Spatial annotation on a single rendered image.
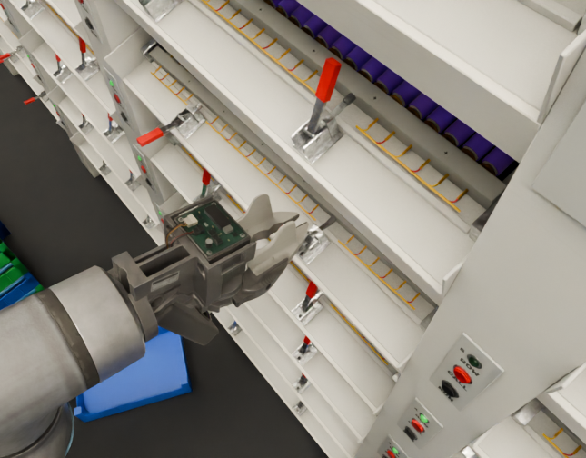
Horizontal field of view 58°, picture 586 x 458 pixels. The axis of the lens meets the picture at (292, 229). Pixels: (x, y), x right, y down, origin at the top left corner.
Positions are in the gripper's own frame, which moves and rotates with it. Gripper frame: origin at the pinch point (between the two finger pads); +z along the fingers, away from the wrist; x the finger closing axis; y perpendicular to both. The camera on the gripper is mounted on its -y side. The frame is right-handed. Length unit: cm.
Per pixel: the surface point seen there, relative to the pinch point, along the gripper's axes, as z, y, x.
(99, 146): 15, -63, 89
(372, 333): 2.8, -7.3, -12.7
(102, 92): 7, -25, 63
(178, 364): 7, -101, 35
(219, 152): 4.5, -6.2, 19.8
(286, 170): 7.0, -2.0, 9.0
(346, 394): 12.8, -43.3, -10.4
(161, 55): 6.6, -2.2, 38.1
